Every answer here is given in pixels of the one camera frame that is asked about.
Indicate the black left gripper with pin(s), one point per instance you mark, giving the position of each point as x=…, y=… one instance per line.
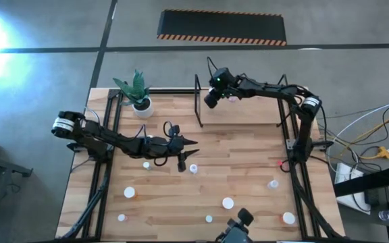
x=176, y=146

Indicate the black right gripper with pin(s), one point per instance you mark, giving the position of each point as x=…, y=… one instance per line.
x=221, y=82

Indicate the teal medicine bottle white cap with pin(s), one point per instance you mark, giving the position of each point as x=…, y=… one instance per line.
x=146, y=165
x=209, y=218

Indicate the large orange medicine bottle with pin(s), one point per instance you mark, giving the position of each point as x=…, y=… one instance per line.
x=288, y=218

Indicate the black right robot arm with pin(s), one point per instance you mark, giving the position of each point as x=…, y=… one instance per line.
x=268, y=90

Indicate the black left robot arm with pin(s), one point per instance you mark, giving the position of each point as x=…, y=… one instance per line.
x=113, y=140

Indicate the white plant pot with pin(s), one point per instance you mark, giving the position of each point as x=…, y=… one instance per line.
x=144, y=113

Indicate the black hazard-striped floor mat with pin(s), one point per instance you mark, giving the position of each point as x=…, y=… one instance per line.
x=221, y=25

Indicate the green artificial plant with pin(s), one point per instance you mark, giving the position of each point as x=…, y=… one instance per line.
x=136, y=89

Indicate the white power box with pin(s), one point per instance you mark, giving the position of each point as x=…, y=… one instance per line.
x=348, y=175

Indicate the yellow power plug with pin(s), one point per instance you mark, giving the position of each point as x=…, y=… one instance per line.
x=384, y=152

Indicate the black cart beam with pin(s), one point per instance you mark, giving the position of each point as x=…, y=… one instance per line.
x=370, y=180

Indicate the grey stand leg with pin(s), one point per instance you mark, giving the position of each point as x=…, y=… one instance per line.
x=5, y=167

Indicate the wooden shelf with black frame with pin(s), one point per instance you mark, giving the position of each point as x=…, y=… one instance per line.
x=245, y=111

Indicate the black aluminium rig frame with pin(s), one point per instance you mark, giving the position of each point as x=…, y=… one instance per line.
x=174, y=91

